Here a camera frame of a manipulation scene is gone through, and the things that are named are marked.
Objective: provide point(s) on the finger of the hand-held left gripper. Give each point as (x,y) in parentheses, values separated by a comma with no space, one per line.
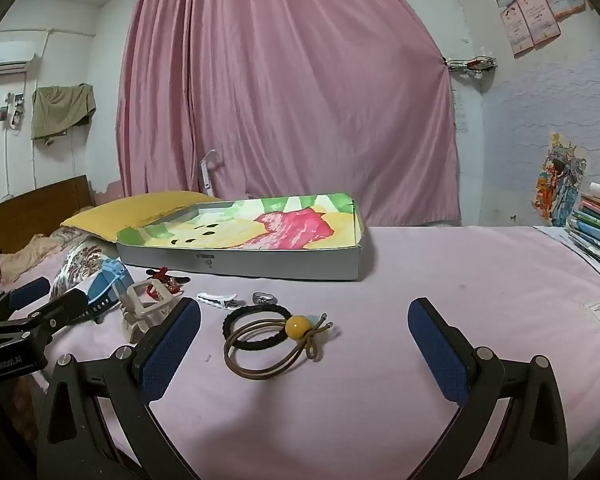
(65,307)
(29,292)

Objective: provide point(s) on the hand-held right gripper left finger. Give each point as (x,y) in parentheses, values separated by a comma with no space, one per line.
(172,350)

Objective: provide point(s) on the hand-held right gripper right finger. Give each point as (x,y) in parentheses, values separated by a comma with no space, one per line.
(437,355)

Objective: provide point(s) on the beige hair claw clip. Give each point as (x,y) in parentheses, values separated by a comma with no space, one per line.
(135,320)

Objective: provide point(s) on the white hair clip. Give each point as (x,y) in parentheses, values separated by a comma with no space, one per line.
(220,299)

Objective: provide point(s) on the grey box with colourful painting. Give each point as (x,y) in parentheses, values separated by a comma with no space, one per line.
(260,230)

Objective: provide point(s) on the crumpled pink blanket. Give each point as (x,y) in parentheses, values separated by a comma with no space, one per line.
(25,255)

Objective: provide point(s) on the floral pillow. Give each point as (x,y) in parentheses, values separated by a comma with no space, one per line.
(80,265)

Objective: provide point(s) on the red hair clip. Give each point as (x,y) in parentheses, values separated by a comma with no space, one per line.
(166,280)

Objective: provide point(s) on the wooden headboard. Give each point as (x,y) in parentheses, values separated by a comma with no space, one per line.
(35,210)

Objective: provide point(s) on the yellow pillow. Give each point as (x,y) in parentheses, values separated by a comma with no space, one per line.
(130,210)

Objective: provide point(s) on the loose white papers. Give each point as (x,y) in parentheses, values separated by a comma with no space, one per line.
(575,247)

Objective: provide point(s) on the white folding lamp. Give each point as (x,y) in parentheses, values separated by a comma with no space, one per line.
(206,172)

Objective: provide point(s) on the green hanging cloth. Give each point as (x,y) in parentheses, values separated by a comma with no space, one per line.
(60,110)

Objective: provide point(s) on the stack of books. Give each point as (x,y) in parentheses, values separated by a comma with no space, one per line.
(597,220)

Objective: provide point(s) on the white air conditioner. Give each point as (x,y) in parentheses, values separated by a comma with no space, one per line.
(5,60)

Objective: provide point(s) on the pink curtain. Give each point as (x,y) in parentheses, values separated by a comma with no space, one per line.
(290,85)

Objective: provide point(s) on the wall socket with charger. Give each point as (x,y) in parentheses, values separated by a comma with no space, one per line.
(14,112)

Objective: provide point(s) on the colourful wall sticker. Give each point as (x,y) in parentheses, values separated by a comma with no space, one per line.
(560,185)

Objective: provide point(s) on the white wall paper strip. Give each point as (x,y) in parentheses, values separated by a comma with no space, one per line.
(461,110)

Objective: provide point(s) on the group of wall certificates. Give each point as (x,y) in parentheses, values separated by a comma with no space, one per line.
(530,15)

